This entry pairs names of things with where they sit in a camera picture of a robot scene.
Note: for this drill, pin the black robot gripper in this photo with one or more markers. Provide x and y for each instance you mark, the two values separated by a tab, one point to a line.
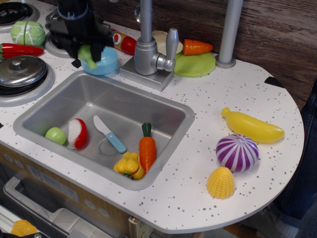
78	25

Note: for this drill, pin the green toy broccoli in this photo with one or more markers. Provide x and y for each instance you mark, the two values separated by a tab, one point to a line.
84	54

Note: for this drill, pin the blue plastic bowl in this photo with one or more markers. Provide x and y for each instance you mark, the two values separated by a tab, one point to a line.
107	64

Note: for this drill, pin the cream plastic bowl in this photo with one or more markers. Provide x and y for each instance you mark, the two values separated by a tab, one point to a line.
161	43

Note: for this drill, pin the red ketchup bottle toy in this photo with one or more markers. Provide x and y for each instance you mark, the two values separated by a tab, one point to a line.
124	43

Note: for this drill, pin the silver toy faucet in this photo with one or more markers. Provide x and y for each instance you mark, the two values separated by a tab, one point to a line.
149	67

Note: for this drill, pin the green toy cabbage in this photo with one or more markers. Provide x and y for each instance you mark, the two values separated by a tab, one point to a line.
28	33

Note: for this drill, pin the steel pot lid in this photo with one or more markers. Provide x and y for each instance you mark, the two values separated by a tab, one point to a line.
21	71

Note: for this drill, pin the red white toy apple slice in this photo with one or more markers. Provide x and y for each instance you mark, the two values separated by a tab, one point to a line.
77	134

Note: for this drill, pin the red toy chili pepper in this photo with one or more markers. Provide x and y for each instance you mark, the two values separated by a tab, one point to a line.
9	50

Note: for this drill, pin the silver sink basin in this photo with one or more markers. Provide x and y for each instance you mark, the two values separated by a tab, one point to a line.
123	108

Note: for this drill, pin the black coil burner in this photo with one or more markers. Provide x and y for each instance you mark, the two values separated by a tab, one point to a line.
11	12

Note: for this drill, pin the green toy apple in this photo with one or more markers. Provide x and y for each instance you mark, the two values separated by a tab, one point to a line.
57	135

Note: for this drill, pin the orange toy carrot half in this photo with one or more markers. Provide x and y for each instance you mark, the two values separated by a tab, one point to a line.
195	47

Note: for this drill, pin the front stove burner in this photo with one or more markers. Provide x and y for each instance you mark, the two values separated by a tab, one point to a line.
11	97

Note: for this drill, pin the green plastic plate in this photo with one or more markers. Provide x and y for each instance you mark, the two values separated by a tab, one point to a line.
194	65

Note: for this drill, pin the yellow toy bell pepper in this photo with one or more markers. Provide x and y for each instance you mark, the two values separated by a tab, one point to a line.
130	166

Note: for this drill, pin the grey vertical pole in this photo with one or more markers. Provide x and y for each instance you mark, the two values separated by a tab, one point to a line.
225	57

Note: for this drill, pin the yellow toy banana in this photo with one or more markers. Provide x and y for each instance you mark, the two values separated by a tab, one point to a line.
257	130

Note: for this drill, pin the purple striped toy onion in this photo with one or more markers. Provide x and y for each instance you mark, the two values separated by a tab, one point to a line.
237	152

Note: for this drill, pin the yellow toy corn piece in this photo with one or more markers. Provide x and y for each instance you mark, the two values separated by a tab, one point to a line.
220	183

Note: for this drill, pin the yellow toy on floor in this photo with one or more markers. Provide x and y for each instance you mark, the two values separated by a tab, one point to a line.
23	228

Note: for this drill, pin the blue handled toy knife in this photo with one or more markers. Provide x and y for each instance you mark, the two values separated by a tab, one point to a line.
110	136

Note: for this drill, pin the oven door handle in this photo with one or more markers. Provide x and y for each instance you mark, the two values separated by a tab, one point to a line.
38	207

